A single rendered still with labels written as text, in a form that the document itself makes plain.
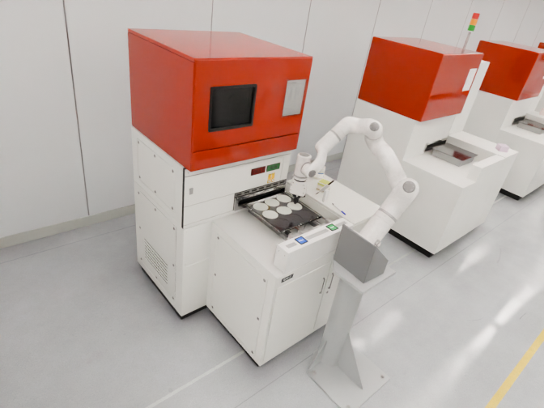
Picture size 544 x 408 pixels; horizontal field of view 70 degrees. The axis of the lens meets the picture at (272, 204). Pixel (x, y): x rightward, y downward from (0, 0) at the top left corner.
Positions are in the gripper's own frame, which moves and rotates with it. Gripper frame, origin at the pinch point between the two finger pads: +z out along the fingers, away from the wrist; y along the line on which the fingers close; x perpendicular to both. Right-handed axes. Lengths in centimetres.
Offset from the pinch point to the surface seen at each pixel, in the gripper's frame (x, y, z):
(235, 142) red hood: -17, -37, -36
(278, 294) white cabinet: -51, 9, 32
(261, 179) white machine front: 9.5, -27.2, -3.1
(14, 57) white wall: 1, -207, -49
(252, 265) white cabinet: -44, -11, 24
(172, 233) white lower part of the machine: -32, -68, 29
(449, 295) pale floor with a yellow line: 86, 136, 100
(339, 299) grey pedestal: -29, 42, 41
